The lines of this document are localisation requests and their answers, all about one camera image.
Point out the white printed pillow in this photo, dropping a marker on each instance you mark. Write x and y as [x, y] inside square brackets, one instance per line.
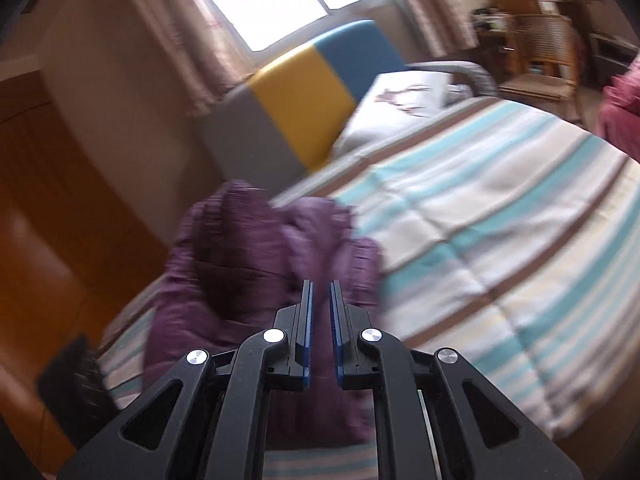
[395, 102]

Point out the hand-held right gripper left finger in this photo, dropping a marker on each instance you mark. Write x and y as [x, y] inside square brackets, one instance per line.
[308, 340]

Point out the cluttered wooden desk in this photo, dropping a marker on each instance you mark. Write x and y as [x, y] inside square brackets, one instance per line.
[530, 5]

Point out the purple puffer jacket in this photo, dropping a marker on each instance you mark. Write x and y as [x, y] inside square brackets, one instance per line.
[235, 265]

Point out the striped bed quilt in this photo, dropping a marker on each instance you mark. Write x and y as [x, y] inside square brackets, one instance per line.
[490, 220]

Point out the rattan wooden chair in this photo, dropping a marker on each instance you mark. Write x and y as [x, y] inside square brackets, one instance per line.
[540, 60]

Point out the grey bed side rail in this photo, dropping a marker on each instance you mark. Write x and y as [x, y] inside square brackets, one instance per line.
[465, 75]

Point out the pink ruffled blanket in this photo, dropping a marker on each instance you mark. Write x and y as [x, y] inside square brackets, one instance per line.
[622, 105]

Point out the grey box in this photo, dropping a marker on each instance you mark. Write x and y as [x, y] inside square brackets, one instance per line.
[612, 55]

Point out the grey yellow blue headboard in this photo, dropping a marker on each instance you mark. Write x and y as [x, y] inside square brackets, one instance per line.
[300, 105]

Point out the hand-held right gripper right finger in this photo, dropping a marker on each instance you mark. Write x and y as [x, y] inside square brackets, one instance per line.
[336, 345]

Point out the wooden wardrobe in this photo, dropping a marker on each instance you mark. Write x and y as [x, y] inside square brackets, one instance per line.
[65, 220]

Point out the beige patterned curtain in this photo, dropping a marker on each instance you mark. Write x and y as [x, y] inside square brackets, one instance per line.
[175, 35]
[425, 5]

